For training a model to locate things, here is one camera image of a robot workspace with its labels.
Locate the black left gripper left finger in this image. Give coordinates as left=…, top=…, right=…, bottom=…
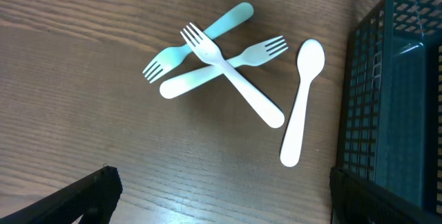
left=1, top=166, right=123, bottom=224

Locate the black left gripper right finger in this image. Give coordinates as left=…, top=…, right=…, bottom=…
left=329, top=167, right=441, bottom=224

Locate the white thick-handled fork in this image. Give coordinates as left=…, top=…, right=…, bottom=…
left=180, top=23, right=285, bottom=129

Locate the dark green plastic basket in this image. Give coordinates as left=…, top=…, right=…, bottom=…
left=336, top=0, right=441, bottom=214

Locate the pale green fork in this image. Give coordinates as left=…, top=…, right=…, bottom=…
left=160, top=36, right=288, bottom=99

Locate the teal green fork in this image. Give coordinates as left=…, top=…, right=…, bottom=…
left=142, top=2, right=254, bottom=83

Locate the white thick-handled spoon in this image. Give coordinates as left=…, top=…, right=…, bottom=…
left=280, top=39, right=325, bottom=167

